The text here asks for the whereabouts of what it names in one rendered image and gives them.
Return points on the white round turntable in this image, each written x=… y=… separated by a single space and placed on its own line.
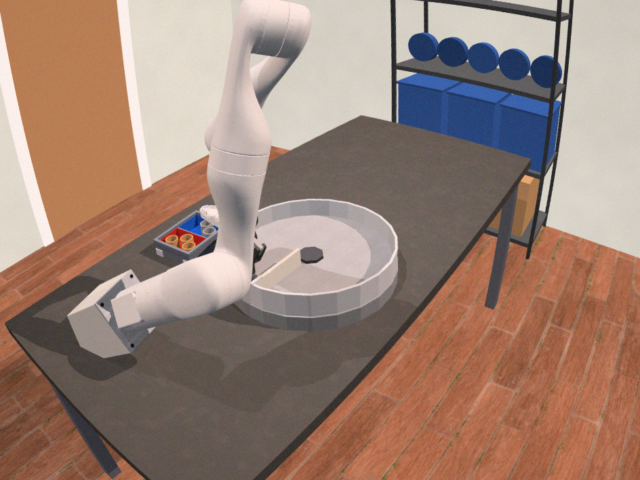
x=321 y=245

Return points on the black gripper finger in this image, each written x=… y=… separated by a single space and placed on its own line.
x=259 y=250

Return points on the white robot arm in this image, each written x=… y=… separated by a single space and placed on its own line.
x=239 y=142

